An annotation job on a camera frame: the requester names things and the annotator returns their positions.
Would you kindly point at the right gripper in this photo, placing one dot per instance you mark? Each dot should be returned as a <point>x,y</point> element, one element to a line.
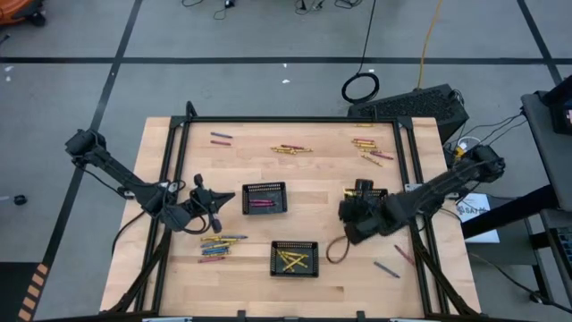
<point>364,217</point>

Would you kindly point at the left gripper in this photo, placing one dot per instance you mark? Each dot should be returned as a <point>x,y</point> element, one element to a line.
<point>203,201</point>

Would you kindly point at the black slotted plastic basket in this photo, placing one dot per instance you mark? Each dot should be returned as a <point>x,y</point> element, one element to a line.
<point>263,194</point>
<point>380,193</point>
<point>310,268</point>

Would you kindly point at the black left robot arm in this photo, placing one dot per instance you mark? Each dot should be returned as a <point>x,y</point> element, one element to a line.
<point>116,167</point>

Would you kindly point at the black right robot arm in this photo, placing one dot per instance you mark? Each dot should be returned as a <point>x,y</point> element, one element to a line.
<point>447,183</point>

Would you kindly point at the white printed paper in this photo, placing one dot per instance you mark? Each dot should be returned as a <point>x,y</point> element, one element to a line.
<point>480,223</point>

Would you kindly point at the black computer case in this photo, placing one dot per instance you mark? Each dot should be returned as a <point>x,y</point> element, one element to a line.
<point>411,107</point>

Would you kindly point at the black desk beam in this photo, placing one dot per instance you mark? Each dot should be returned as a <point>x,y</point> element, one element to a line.
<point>509,212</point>

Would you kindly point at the grey desk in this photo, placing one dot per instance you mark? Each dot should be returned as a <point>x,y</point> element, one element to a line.
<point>547,156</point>

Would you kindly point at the small black floor object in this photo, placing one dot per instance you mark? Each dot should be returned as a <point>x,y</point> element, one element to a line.
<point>20,200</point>

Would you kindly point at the laptop keyboard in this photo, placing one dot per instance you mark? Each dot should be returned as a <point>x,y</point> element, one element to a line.
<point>565,246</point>

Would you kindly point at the black monitor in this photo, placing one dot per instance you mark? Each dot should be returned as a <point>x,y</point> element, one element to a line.
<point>563,112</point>

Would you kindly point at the orange object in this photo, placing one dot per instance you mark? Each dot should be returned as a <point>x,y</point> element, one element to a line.
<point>15,9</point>

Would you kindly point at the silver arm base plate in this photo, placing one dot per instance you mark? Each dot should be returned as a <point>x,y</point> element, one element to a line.
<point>413,187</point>

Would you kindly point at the black table frame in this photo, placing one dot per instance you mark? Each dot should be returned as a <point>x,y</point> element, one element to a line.
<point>290,119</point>

